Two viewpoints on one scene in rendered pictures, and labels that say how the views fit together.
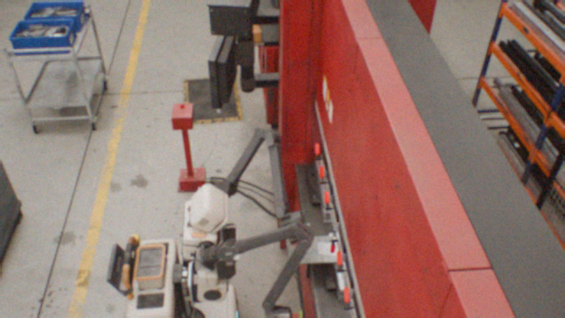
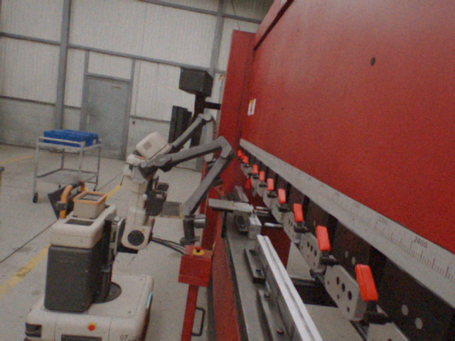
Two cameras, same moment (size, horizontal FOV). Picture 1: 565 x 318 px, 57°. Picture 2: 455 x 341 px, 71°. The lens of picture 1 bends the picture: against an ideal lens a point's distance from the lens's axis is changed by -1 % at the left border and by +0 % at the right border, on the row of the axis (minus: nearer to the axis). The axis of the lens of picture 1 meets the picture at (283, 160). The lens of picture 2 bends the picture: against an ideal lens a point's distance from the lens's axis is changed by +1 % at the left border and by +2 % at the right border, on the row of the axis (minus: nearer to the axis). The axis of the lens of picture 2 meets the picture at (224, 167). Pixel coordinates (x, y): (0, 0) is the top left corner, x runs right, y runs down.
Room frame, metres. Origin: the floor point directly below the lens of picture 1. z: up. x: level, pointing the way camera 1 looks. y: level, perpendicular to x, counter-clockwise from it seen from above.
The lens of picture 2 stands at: (-0.16, -0.11, 1.53)
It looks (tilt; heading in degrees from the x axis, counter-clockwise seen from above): 8 degrees down; 0
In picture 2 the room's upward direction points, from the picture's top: 9 degrees clockwise
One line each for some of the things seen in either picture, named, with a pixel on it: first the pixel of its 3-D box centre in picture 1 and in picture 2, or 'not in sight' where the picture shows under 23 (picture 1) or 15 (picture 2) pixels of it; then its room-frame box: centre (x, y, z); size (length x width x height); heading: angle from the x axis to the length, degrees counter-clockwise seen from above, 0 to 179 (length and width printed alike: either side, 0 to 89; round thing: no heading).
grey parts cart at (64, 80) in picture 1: (62, 69); (70, 168); (4.56, 2.23, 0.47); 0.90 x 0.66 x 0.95; 7
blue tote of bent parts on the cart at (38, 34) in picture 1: (44, 36); (66, 139); (4.39, 2.23, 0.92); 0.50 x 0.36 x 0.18; 97
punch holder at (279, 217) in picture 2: not in sight; (288, 199); (1.10, -0.38, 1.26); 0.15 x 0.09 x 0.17; 5
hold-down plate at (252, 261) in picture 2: not in sight; (254, 264); (1.26, -0.30, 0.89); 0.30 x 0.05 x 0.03; 5
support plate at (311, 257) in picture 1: (311, 249); (228, 204); (1.86, -0.16, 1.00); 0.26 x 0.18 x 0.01; 95
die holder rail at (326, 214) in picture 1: (323, 188); (239, 197); (2.42, -0.26, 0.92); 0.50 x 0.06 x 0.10; 5
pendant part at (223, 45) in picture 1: (224, 67); (181, 125); (3.04, 0.40, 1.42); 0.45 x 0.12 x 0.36; 176
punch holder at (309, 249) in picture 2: not in sight; (326, 236); (0.70, -0.41, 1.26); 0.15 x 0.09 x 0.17; 5
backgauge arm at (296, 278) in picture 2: not in sight; (340, 290); (1.31, -0.74, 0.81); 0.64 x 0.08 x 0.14; 95
